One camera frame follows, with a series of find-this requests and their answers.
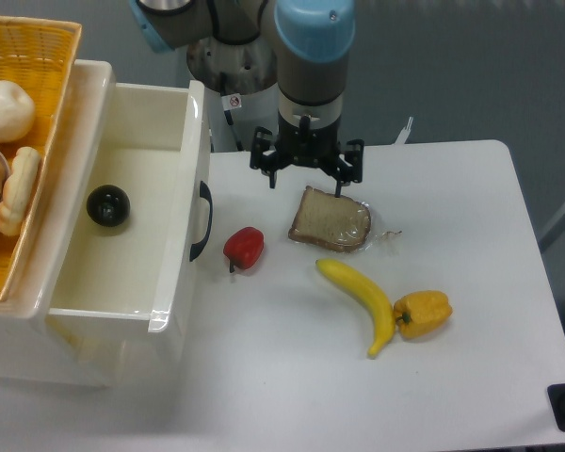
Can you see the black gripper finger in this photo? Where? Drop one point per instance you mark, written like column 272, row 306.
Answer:
column 345, row 166
column 268, row 154

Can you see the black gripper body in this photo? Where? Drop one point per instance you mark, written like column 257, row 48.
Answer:
column 306, row 146

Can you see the white drawer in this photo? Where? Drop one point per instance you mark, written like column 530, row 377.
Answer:
column 137, row 279

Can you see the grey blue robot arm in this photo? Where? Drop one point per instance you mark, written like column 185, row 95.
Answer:
column 311, row 41

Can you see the white drawer cabinet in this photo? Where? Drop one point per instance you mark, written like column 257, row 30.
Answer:
column 33, row 345

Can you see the bread slice in plastic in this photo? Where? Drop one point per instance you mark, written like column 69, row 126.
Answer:
column 338, row 224

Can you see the red bell pepper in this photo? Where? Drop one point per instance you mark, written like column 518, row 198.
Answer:
column 244, row 248

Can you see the yellow banana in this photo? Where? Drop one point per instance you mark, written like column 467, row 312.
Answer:
column 370, row 295

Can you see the yellow bell pepper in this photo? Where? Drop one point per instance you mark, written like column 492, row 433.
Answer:
column 420, row 313

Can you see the black ball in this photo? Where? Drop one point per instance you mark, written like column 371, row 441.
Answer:
column 108, row 206

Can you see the yellow wicker basket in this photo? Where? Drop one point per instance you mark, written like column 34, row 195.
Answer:
column 38, row 55

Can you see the beige bread roll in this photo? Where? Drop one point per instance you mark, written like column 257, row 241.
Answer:
column 17, row 190

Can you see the white round bun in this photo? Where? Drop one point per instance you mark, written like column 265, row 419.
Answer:
column 17, row 112

